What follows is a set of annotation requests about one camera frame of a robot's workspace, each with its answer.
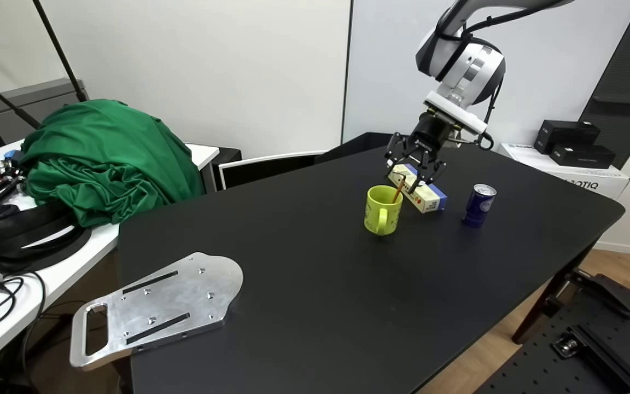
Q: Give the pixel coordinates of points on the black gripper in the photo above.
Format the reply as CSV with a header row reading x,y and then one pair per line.
x,y
432,130

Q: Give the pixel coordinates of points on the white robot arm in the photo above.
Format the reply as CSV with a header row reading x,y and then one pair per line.
x,y
469,63

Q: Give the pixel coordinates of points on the yellow-green ceramic mug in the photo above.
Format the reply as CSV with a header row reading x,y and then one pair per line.
x,y
381,210

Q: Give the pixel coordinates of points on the white and blue carton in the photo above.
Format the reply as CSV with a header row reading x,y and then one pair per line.
x,y
424,196

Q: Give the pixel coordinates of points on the blue drink can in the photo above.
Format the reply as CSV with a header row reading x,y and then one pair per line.
x,y
480,206

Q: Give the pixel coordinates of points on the black case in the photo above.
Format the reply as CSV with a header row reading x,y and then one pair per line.
x,y
584,156
564,134

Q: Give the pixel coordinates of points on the long white cardboard box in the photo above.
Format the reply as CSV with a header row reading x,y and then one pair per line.
x,y
584,179

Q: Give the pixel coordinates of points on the black perforated breadboard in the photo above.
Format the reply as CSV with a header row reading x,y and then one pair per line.
x,y
591,343

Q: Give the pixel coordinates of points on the grey metal mounting plate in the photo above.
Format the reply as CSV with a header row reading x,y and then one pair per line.
x,y
162,308

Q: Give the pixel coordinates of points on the green cloth pile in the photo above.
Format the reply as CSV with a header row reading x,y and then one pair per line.
x,y
103,161

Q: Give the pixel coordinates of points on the white side table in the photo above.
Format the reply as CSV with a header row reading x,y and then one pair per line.
x,y
66,265

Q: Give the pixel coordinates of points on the thin black pole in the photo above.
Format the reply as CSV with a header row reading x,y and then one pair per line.
x,y
60,52

